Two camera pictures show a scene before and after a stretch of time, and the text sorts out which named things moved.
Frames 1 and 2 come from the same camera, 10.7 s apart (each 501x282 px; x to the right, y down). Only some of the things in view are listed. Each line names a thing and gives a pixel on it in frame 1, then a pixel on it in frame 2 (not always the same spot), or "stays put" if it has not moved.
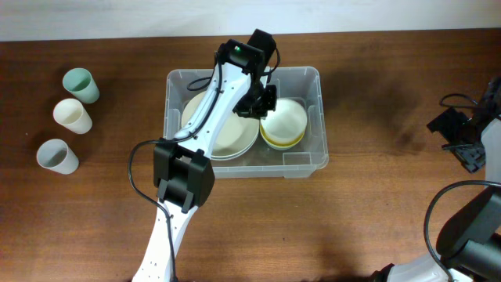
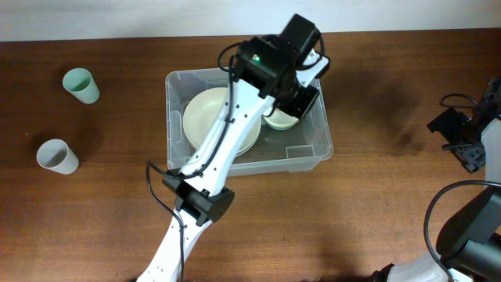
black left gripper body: [258, 98] to [300, 99]
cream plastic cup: [70, 113] to [280, 121]
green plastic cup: [80, 82] stays put
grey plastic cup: [57, 156] stays put
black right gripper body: [455, 128] stays put
